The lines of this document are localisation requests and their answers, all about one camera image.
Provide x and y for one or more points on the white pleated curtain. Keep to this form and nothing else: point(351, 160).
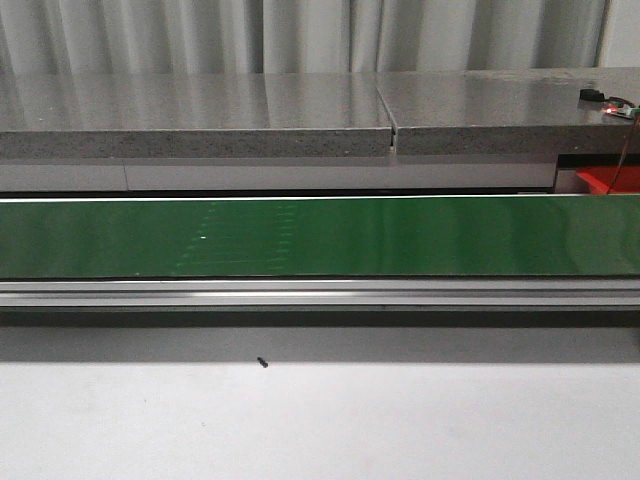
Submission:
point(314, 36)

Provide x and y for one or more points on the grey stone counter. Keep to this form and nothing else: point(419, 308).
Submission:
point(468, 131)

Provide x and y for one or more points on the red plastic bin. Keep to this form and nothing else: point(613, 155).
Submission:
point(604, 180)

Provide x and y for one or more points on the green conveyor belt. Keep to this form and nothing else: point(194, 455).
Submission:
point(331, 237)

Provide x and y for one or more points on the small sensor circuit board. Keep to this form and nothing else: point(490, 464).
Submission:
point(610, 105)

